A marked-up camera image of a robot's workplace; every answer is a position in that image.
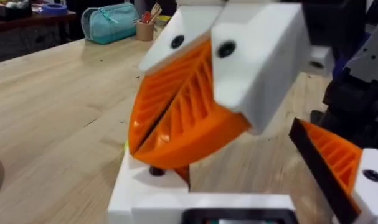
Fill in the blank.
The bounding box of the white orange left gripper right finger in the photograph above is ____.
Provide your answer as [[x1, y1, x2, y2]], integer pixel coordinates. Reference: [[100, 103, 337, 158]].
[[288, 117, 378, 224]]

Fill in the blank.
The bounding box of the brown cup with cutlery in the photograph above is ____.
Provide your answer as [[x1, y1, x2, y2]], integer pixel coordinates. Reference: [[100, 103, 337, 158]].
[[135, 2, 163, 42]]

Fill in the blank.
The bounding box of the dark wooden side table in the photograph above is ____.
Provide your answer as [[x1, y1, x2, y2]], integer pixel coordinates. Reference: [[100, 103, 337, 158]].
[[0, 10, 77, 35]]

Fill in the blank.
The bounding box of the dark box with clutter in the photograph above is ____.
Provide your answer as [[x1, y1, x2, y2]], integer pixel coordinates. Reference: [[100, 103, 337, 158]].
[[0, 0, 33, 21]]

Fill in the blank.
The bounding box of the blue tape roll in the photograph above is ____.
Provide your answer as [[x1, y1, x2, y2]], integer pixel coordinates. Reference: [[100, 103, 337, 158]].
[[40, 2, 69, 16]]

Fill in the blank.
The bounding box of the bare white left gripper left finger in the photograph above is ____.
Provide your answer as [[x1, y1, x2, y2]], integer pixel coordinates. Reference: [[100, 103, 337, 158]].
[[107, 148, 190, 224]]

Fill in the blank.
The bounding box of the finger of the white orange right gripper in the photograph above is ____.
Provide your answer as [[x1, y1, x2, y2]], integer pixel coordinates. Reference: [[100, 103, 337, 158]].
[[127, 5, 224, 156]]

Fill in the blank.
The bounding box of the teal zip bag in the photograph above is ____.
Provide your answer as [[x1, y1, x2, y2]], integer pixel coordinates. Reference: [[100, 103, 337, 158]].
[[80, 2, 140, 45]]

